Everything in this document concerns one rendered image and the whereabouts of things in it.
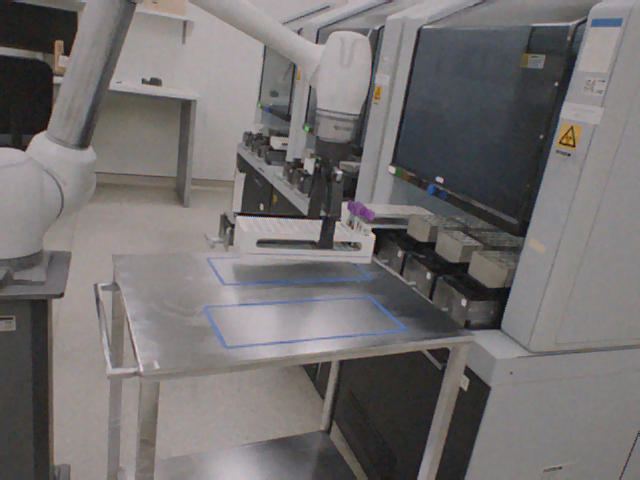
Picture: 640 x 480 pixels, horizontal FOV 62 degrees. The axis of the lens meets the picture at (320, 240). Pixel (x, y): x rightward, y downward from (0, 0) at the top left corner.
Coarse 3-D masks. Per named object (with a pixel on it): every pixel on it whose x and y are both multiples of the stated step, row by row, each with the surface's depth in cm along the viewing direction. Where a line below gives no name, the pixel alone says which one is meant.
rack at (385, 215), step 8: (344, 208) 158; (368, 208) 163; (376, 208) 163; (384, 208) 164; (392, 208) 166; (400, 208) 168; (408, 208) 169; (416, 208) 171; (344, 216) 158; (376, 216) 158; (384, 216) 159; (392, 216) 160; (400, 216) 161; (408, 216) 162; (376, 224) 159; (384, 224) 169; (392, 224) 168; (400, 224) 164
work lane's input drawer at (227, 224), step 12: (228, 216) 148; (240, 216) 154; (252, 216) 155; (264, 216) 157; (276, 216) 158; (288, 216) 159; (300, 216) 161; (228, 228) 143; (372, 228) 159; (216, 240) 148; (228, 240) 143
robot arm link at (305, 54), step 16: (192, 0) 104; (208, 0) 104; (224, 0) 105; (240, 0) 108; (224, 16) 107; (240, 16) 108; (256, 16) 110; (256, 32) 112; (272, 32) 113; (288, 32) 116; (272, 48) 118; (288, 48) 117; (304, 48) 118; (320, 48) 118; (304, 64) 119
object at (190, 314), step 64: (128, 256) 110; (192, 256) 115; (128, 320) 86; (192, 320) 88; (256, 320) 92; (320, 320) 95; (384, 320) 99; (448, 320) 104; (448, 384) 102; (256, 448) 139; (320, 448) 143
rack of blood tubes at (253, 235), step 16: (240, 224) 111; (256, 224) 114; (272, 224) 115; (288, 224) 117; (304, 224) 119; (320, 224) 120; (336, 224) 122; (240, 240) 110; (256, 240) 109; (272, 240) 120; (288, 240) 122; (304, 240) 123; (336, 240) 114; (352, 240) 115; (368, 240) 117; (240, 256) 109; (256, 256) 110; (272, 256) 111; (288, 256) 112; (304, 256) 113; (320, 256) 114; (336, 256) 116
